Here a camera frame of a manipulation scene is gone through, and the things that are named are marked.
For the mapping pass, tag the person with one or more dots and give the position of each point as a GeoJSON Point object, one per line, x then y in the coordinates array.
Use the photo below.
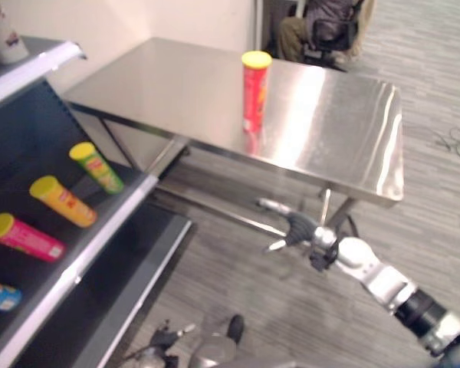
{"type": "Point", "coordinates": [322, 27]}

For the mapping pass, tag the blue chips can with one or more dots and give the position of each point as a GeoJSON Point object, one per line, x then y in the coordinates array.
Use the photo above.
{"type": "Point", "coordinates": [0, 296]}

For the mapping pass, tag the pink chips can yellow lid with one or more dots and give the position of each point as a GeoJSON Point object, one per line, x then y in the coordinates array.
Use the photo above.
{"type": "Point", "coordinates": [27, 237]}

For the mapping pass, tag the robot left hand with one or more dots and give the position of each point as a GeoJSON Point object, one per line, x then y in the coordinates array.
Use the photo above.
{"type": "Point", "coordinates": [168, 334]}

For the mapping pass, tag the orange chips can yellow lid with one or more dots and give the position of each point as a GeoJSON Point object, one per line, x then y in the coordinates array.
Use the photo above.
{"type": "Point", "coordinates": [65, 201]}

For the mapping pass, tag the robot right silver arm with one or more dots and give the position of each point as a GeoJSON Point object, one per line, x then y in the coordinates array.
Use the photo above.
{"type": "Point", "coordinates": [387, 285]}

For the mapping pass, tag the green chips can yellow lid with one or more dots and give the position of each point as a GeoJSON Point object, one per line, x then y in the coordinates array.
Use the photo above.
{"type": "Point", "coordinates": [98, 168]}

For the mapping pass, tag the white paper cup with print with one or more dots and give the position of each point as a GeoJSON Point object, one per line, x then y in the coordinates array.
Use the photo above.
{"type": "Point", "coordinates": [2, 34]}

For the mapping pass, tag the stainless steel table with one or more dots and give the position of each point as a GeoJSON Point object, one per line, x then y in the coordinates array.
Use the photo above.
{"type": "Point", "coordinates": [199, 115]}

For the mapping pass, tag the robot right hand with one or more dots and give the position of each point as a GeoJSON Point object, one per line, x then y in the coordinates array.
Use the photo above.
{"type": "Point", "coordinates": [298, 225]}

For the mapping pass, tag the red chips can yellow lid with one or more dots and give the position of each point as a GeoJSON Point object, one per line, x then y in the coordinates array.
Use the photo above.
{"type": "Point", "coordinates": [255, 96]}

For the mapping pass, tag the grey metal store shelf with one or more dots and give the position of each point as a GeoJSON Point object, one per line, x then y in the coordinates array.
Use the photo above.
{"type": "Point", "coordinates": [57, 214]}

